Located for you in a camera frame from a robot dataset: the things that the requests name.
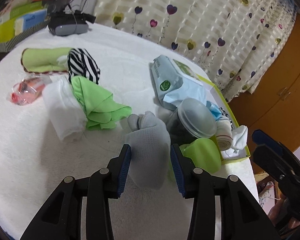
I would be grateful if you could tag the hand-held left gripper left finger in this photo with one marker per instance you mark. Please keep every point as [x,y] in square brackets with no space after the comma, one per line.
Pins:
[123,170]

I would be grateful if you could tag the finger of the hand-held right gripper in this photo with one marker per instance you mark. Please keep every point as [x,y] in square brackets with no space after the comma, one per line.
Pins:
[265,140]

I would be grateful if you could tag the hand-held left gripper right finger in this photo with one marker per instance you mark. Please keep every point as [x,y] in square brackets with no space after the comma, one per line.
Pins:
[177,170]

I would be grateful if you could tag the lime green cardboard box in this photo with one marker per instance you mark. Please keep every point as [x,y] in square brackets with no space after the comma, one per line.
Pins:
[237,159]

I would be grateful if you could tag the light blue sock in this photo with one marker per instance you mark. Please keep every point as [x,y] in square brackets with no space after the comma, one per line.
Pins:
[150,142]

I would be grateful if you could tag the black white striped sock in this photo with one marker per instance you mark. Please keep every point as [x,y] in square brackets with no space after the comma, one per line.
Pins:
[82,62]
[226,120]

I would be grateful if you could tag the green cloth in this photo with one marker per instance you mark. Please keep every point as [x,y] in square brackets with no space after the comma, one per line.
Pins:
[97,100]

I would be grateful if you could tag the white gauze cloth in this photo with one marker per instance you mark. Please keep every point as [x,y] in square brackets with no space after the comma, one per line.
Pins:
[62,105]

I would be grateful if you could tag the clear pink plastic packet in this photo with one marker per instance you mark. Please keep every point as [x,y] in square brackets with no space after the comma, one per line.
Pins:
[25,90]

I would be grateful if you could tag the green towel with red trim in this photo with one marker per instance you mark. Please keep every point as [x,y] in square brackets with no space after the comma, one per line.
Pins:
[42,58]

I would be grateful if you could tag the person's right hand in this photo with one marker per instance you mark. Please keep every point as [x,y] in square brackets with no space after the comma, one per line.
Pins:
[277,212]

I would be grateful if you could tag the green cream jar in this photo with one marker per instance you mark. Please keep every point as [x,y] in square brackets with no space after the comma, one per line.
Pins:
[202,152]

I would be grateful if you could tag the floral cloth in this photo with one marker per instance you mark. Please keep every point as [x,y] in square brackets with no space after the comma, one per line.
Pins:
[266,190]

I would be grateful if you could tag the dark jar with clear lid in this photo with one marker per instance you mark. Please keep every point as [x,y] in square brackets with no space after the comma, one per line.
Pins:
[197,117]

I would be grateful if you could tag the wooden cabinet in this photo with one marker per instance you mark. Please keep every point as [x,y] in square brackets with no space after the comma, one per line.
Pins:
[272,80]

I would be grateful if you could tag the light blue wet wipes pack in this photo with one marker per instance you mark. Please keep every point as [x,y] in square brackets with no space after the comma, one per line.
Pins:
[175,85]

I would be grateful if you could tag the cream heart print curtain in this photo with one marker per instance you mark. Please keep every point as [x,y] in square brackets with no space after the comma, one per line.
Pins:
[190,17]

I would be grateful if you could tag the grey black headset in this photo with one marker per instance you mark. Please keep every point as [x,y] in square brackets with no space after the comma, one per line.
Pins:
[67,27]

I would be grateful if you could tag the patterned storage tray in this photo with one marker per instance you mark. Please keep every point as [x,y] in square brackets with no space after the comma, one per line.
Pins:
[20,37]

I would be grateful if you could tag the blue white tissue box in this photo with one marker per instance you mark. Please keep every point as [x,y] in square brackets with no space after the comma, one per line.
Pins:
[31,21]

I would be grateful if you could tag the green carton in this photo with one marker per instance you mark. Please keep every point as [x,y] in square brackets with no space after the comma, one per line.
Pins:
[2,36]

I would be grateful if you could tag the beige rolled towel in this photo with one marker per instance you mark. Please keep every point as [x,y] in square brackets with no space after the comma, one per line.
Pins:
[17,2]

